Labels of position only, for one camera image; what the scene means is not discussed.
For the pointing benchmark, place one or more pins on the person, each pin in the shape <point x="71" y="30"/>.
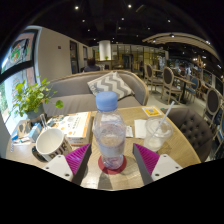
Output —
<point x="91" y="66"/>

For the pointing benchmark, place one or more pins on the yellow square card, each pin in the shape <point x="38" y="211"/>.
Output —
<point x="152" y="111"/>

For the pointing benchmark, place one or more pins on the grey curved sofa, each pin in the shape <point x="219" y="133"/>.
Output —
<point x="70" y="90"/>

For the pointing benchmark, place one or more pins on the flat round red coaster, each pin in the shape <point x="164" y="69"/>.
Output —
<point x="113" y="171"/>

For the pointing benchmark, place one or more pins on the grey white chevron cushion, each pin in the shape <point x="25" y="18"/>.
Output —
<point x="110" y="83"/>

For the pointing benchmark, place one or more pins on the clear blue-capped water bottle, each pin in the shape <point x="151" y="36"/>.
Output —
<point x="109" y="136"/>

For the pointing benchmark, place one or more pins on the group of dining chairs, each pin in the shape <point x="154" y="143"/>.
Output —
<point x="168" y="81"/>

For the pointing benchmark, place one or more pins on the small blue white box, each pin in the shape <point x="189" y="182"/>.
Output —
<point x="34" y="132"/>

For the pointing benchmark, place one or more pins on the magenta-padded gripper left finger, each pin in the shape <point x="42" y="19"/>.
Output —
<point x="63" y="166"/>

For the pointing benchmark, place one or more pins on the white cylindrical pillar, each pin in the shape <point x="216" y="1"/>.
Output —
<point x="105" y="50"/>

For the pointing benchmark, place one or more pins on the group of ceiling lights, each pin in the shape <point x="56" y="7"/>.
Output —
<point x="129" y="6"/>

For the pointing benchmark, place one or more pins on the clear plastic rod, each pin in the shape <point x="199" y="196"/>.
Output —
<point x="43" y="121"/>

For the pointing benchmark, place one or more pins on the clear plastic cup with straw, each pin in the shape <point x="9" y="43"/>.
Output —
<point x="156" y="135"/>

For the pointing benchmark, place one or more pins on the white paper napkin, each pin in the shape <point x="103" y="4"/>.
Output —
<point x="140" y="128"/>

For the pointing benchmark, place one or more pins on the dark grey tufted chair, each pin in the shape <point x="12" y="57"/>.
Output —
<point x="193" y="130"/>

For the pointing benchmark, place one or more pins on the window with colourful decals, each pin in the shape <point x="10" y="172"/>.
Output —
<point x="16" y="53"/>

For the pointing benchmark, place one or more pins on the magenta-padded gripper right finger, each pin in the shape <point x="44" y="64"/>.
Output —
<point x="160" y="166"/>

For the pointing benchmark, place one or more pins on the green potted plant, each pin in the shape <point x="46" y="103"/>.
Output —
<point x="31" y="98"/>

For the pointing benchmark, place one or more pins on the printed menu booklet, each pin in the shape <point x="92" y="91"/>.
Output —
<point x="73" y="126"/>

